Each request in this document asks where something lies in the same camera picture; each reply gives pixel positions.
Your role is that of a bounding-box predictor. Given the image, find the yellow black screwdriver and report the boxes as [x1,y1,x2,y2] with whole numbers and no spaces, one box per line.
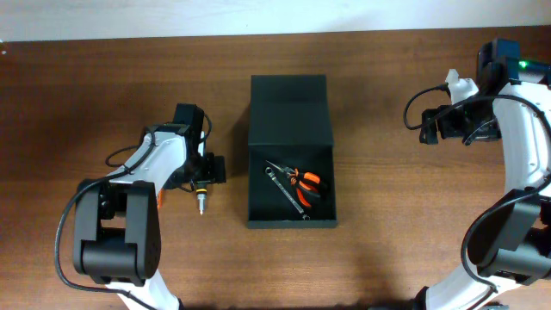
[195,183,207,215]

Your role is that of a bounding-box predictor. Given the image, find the silver ratchet wrench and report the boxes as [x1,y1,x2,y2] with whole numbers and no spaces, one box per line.
[264,167,310,220]

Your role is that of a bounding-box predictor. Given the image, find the dark green box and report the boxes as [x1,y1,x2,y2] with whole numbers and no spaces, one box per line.
[247,75,337,229]

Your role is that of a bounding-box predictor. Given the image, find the small red cutting pliers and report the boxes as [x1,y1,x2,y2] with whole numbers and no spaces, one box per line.
[295,182,322,208]

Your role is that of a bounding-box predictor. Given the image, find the orange black long-nose pliers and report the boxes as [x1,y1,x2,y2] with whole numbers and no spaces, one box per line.
[267,160,329,199]

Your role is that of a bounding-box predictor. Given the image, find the orange socket bit rail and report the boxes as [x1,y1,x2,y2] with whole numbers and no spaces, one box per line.
[157,189,165,209]

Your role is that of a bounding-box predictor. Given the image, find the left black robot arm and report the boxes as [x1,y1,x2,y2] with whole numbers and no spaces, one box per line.
[66,103,226,309]

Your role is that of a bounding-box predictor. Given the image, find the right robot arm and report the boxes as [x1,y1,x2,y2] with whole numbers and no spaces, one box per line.
[406,39,550,309]

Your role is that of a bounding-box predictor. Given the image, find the right black cable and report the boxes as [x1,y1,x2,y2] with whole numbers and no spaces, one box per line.
[402,84,551,310]

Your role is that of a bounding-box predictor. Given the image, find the black cable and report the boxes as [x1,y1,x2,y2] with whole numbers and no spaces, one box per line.
[402,84,551,310]
[53,112,214,310]

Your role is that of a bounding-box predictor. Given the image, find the left black cable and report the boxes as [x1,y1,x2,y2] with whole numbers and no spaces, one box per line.
[53,112,214,310]

